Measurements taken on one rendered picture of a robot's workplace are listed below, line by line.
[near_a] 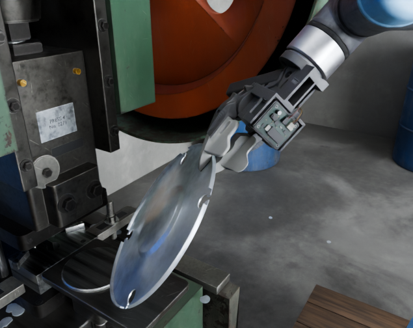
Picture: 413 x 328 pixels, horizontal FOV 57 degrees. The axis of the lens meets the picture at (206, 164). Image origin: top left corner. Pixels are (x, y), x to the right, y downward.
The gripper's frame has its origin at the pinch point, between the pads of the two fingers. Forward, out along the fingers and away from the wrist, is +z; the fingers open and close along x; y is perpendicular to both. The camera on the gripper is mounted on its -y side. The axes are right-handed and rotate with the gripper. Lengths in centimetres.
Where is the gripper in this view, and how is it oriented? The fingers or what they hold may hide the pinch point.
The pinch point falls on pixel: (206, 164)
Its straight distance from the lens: 59.0
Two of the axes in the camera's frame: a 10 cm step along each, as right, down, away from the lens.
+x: 6.7, 5.4, 5.0
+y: 3.2, 4.0, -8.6
